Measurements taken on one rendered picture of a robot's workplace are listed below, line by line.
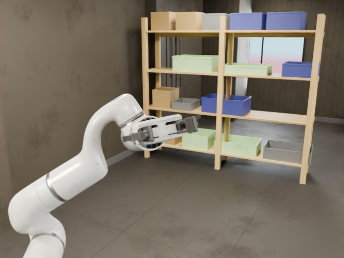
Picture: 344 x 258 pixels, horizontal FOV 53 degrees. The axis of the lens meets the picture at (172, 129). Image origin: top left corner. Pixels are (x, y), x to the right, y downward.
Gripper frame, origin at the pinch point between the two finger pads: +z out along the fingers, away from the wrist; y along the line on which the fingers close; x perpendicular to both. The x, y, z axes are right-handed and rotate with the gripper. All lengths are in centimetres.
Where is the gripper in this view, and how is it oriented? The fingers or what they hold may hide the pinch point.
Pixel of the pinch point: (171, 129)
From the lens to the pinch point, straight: 67.6
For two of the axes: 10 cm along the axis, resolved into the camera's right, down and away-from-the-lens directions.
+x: 2.1, 9.8, 0.1
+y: 9.2, -2.0, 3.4
